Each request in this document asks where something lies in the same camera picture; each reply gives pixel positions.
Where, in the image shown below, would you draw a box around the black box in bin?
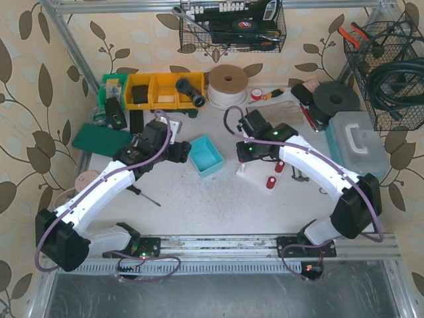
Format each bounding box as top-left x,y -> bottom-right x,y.
132,85 -> 148,104

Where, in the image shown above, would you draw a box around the yellow black screwdriver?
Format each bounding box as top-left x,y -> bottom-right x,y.
248,88 -> 284,105

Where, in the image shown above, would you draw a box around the green bin rail base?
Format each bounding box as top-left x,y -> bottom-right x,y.
164,109 -> 199,119

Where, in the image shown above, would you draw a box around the top wire basket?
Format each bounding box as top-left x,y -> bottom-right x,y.
172,1 -> 286,56

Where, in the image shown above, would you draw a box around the green storage bin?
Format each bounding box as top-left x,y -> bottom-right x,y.
97,74 -> 128,111

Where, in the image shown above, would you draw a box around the light blue plastic box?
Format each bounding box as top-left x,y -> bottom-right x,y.
189,135 -> 224,178

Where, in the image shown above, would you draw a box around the red white tape roll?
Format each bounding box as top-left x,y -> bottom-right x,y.
250,88 -> 262,101

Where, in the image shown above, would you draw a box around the black disc spool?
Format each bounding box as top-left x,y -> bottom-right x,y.
310,81 -> 360,124

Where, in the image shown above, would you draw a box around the coiled black hose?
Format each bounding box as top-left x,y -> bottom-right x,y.
367,19 -> 424,115

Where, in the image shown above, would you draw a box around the right wire basket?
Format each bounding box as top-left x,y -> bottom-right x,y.
337,20 -> 423,131

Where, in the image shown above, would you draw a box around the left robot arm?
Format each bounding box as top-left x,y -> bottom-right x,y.
34,110 -> 191,272

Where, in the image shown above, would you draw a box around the white cable spool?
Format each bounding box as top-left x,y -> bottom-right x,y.
207,64 -> 248,111

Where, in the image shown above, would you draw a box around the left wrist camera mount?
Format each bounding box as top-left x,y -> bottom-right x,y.
155,116 -> 182,145

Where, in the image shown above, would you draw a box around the small hammer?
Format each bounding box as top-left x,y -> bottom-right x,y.
291,166 -> 309,182

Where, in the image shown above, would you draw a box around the grey pipe fitting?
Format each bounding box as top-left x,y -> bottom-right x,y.
176,78 -> 205,108

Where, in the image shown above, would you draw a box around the yellow storage bin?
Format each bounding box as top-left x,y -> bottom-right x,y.
123,72 -> 205,111

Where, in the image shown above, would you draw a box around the wire basket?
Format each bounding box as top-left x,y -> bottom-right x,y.
172,1 -> 286,56
337,20 -> 423,131

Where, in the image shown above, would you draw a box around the silver wrench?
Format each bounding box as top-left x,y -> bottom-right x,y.
172,7 -> 209,33

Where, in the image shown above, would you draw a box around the black ribbed block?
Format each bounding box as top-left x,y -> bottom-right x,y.
129,110 -> 144,134

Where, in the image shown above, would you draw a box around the round beige power socket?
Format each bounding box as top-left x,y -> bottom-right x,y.
74,170 -> 99,193

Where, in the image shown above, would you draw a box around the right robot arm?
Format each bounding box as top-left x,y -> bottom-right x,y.
224,110 -> 384,248

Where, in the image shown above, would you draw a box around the orange handled pliers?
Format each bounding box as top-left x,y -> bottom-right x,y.
337,21 -> 372,49

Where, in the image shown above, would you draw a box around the black green meter device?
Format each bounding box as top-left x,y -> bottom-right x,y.
104,97 -> 127,130

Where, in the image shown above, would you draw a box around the beige work glove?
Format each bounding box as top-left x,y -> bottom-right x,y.
246,101 -> 303,127

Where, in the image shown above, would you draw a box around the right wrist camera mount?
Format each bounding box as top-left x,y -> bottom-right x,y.
237,121 -> 252,138

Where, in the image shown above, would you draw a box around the green plastic lid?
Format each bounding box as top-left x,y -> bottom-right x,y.
72,123 -> 133,158

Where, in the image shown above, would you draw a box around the black electrical tape roll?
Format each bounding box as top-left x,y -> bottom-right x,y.
231,19 -> 258,34

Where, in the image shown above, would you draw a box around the metal nail pin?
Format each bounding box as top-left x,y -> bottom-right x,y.
131,185 -> 161,207

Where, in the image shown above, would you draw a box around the small red spring front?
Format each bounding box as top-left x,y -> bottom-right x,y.
275,160 -> 285,174

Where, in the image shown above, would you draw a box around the clear toolbox white handle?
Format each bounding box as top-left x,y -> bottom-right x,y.
325,111 -> 390,178

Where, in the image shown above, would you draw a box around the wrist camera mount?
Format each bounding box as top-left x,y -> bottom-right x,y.
155,116 -> 182,145
237,121 -> 252,138

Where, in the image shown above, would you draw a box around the white peg board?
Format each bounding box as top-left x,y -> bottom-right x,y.
236,160 -> 282,193

